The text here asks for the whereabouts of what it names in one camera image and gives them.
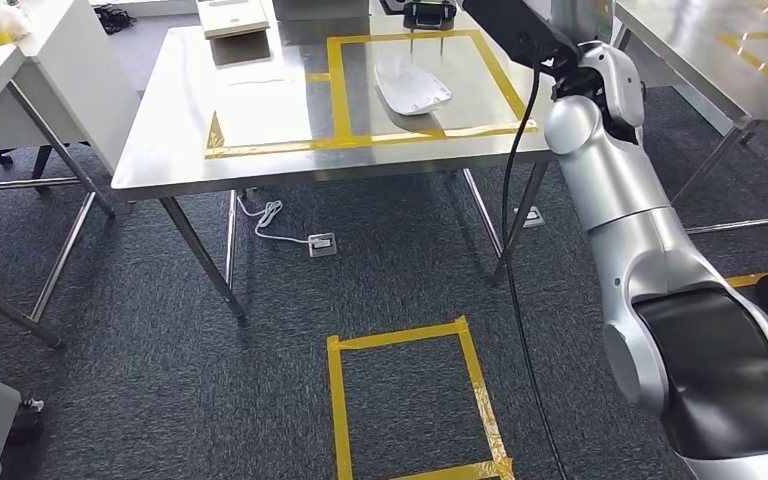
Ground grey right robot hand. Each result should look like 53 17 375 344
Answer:
549 0 616 46

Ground white curved plastic part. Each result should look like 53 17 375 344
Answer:
373 56 455 118

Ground steel workbench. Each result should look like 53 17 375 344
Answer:
110 0 556 321

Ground steel table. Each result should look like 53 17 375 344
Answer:
612 0 768 237

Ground black handheld controller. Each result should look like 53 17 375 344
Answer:
401 0 459 33

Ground white floor socket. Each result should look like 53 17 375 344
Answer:
307 232 339 259
513 205 548 231

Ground yellow tape outline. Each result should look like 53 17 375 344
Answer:
204 29 539 161

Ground grey metal box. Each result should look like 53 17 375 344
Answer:
271 0 372 22

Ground white flat box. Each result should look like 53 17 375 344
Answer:
196 0 271 40

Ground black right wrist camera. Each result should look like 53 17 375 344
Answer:
460 0 583 73

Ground black camera cable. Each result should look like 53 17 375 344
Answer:
499 60 571 480

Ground white power cable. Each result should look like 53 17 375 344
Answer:
236 193 312 246

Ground black cable bundle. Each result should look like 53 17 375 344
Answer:
92 3 138 36

